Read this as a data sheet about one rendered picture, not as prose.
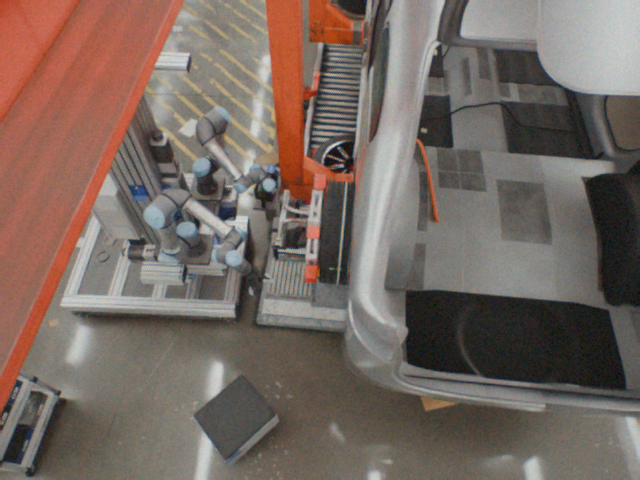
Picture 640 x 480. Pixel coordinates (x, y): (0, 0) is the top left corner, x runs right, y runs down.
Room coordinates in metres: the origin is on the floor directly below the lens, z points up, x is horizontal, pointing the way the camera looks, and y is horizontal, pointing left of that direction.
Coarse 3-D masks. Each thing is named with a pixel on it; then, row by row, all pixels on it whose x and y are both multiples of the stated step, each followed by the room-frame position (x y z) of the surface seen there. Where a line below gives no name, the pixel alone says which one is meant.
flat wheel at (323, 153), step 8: (336, 136) 2.83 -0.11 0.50; (344, 136) 2.83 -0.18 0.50; (352, 136) 2.84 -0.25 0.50; (328, 144) 2.74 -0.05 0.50; (336, 144) 2.74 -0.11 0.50; (344, 144) 2.77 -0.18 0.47; (352, 144) 2.78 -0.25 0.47; (320, 152) 2.64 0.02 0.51; (328, 152) 2.67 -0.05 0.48; (336, 152) 2.74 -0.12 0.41; (344, 152) 2.67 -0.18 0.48; (352, 152) 2.78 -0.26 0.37; (320, 160) 2.56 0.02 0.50; (328, 160) 2.68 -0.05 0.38; (336, 160) 2.59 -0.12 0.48; (344, 160) 2.77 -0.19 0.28; (352, 160) 2.61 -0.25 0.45; (328, 168) 2.50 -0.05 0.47; (336, 168) 2.50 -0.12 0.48; (344, 168) 2.51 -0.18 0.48
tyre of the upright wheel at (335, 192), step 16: (336, 192) 1.71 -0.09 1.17; (352, 192) 1.72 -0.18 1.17; (336, 208) 1.59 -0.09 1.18; (352, 208) 1.59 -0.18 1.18; (336, 224) 1.50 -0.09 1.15; (336, 240) 1.42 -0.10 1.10; (320, 256) 1.36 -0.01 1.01; (336, 256) 1.36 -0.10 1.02; (320, 272) 1.32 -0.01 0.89; (336, 272) 1.31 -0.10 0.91
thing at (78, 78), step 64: (0, 0) 0.44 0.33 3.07; (64, 0) 0.54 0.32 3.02; (128, 0) 0.58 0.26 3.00; (0, 64) 0.40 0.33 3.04; (64, 64) 0.45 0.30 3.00; (128, 64) 0.45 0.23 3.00; (0, 128) 0.35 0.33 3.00; (64, 128) 0.35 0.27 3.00; (0, 192) 0.26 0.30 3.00; (64, 192) 0.27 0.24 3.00; (0, 256) 0.19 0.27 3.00; (64, 256) 0.20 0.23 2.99; (0, 320) 0.14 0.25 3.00; (0, 384) 0.09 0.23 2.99
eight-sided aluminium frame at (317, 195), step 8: (312, 192) 1.75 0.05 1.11; (320, 192) 1.75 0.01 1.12; (312, 200) 1.68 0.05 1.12; (320, 200) 1.69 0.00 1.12; (312, 208) 1.63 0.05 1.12; (320, 208) 1.63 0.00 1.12; (312, 216) 1.57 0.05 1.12; (320, 216) 1.85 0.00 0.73; (312, 224) 1.52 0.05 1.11; (320, 240) 1.72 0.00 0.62; (312, 248) 1.65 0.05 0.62; (312, 256) 1.38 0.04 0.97; (312, 264) 1.52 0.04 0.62
